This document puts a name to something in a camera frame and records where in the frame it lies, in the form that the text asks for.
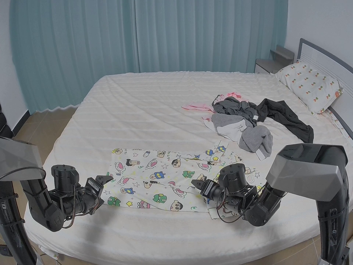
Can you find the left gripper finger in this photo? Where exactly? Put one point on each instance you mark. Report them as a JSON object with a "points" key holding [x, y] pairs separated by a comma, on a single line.
{"points": [[104, 186], [104, 178]]}

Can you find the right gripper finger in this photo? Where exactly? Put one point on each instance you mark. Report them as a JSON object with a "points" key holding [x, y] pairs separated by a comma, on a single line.
{"points": [[200, 190], [198, 182]]}

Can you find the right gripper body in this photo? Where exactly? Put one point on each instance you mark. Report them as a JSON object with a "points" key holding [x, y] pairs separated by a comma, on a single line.
{"points": [[213, 190]]}

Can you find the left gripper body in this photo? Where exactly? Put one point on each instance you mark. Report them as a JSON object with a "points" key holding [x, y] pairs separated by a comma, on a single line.
{"points": [[89, 199]]}

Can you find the white printed pyjama top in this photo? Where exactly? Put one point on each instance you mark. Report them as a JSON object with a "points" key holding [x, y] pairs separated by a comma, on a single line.
{"points": [[154, 175]]}

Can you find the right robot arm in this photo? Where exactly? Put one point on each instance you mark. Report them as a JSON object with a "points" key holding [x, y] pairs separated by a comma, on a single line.
{"points": [[303, 170]]}

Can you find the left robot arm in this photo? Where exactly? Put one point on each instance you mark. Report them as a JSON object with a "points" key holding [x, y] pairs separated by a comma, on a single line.
{"points": [[41, 203]]}

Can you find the grey and white garment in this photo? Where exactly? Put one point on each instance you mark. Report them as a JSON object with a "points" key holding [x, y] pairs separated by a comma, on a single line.
{"points": [[256, 139]]}

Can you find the pink garment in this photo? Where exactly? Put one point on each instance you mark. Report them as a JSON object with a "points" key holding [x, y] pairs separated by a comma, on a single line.
{"points": [[197, 106]]}

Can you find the bed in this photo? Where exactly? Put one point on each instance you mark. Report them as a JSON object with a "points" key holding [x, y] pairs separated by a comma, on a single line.
{"points": [[138, 106]]}

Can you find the dark grey garment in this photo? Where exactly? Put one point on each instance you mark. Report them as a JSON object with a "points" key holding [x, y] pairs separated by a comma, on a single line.
{"points": [[231, 108]]}

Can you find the black garment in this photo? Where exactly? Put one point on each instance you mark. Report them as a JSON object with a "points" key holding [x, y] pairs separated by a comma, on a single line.
{"points": [[286, 117]]}

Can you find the dark chest of drawers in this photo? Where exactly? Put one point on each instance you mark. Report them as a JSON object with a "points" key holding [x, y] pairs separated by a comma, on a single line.
{"points": [[4, 126]]}

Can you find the grey bedside table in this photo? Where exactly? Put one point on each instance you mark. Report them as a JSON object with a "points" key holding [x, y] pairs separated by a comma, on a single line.
{"points": [[263, 66]]}

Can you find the white printed pillow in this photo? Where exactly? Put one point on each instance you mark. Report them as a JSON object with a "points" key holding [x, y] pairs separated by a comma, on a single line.
{"points": [[309, 85]]}

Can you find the blue-green curtain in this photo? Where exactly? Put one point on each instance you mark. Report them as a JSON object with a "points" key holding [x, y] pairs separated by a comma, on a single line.
{"points": [[77, 37], [209, 23]]}

